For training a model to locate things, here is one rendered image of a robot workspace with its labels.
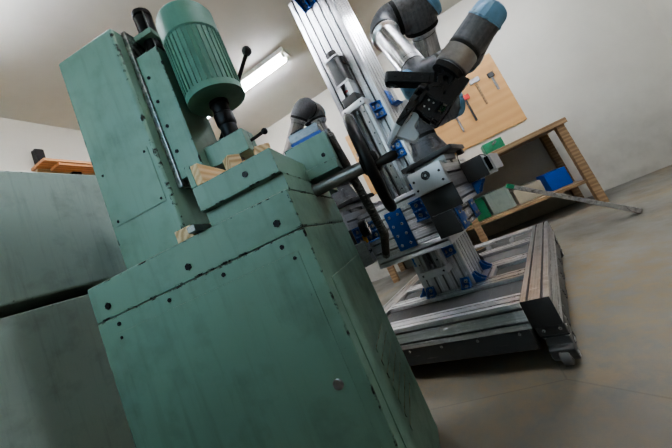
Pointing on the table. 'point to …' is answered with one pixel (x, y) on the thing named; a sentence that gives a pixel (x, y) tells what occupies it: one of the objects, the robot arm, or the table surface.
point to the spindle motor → (198, 56)
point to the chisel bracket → (238, 143)
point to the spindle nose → (225, 120)
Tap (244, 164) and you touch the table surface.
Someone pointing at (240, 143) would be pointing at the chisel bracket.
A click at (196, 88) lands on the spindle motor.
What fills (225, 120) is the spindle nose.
